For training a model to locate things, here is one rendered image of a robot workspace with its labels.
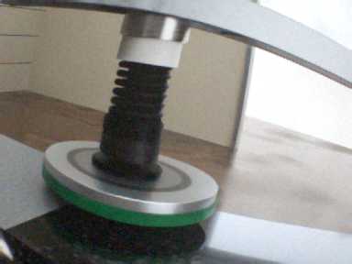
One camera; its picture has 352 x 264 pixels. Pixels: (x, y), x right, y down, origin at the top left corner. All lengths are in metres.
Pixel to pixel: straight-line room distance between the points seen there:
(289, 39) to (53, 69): 6.41
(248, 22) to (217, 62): 5.04
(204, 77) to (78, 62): 1.97
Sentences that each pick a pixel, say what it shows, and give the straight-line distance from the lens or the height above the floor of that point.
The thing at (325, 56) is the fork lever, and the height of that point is 1.07.
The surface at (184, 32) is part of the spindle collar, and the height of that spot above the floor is 1.04.
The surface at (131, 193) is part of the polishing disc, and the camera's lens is 0.44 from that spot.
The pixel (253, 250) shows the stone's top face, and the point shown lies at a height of 0.83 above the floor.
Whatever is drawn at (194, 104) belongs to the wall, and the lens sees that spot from 5.61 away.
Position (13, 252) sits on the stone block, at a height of 0.82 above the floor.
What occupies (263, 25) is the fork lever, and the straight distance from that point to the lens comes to 0.49.
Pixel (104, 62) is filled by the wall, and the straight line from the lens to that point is 6.21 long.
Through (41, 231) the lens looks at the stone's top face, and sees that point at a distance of 0.41.
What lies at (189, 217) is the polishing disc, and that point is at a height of 0.86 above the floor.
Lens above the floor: 1.02
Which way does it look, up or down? 10 degrees down
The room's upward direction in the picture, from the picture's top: 12 degrees clockwise
